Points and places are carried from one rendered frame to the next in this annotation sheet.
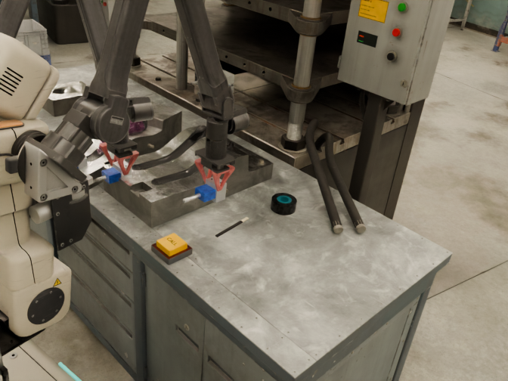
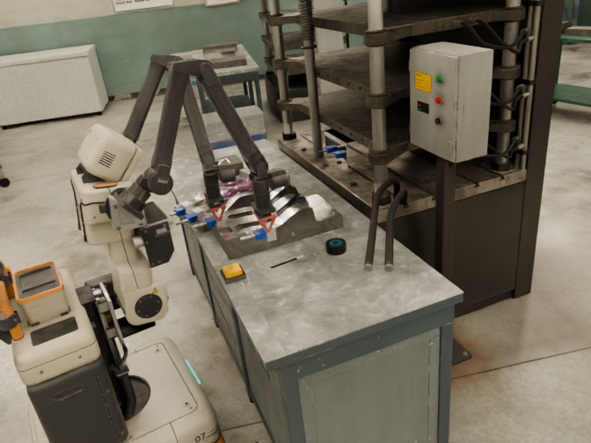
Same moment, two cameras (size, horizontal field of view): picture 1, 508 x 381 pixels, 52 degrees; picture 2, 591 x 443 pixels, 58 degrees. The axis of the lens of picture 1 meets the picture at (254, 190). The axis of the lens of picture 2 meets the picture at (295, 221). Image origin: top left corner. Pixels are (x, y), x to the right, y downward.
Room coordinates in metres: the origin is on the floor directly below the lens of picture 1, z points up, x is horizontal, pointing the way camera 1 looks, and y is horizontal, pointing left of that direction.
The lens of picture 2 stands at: (-0.24, -0.81, 1.84)
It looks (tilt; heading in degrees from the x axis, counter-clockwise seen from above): 27 degrees down; 28
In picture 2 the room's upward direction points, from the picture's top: 7 degrees counter-clockwise
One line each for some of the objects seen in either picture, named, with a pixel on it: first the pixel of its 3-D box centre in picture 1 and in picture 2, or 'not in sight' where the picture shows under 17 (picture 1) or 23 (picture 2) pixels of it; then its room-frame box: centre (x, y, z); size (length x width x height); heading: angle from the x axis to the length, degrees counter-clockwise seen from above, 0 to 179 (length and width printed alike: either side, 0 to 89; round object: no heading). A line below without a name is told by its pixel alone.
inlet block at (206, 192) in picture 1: (202, 193); (257, 235); (1.23, 0.14, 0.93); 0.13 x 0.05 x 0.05; 137
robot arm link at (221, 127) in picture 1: (218, 127); (262, 185); (1.27, 0.11, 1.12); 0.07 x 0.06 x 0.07; 142
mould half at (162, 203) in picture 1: (192, 166); (275, 216); (1.50, 0.21, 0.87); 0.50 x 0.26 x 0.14; 137
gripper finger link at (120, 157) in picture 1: (122, 159); (216, 209); (1.36, 0.39, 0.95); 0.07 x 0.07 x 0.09; 47
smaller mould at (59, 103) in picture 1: (68, 97); (222, 168); (2.03, 0.81, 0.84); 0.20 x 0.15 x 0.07; 137
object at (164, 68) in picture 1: (255, 91); (384, 155); (2.55, 0.05, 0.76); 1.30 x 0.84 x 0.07; 47
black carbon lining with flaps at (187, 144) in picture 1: (187, 153); (269, 206); (1.49, 0.23, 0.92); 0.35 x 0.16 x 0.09; 137
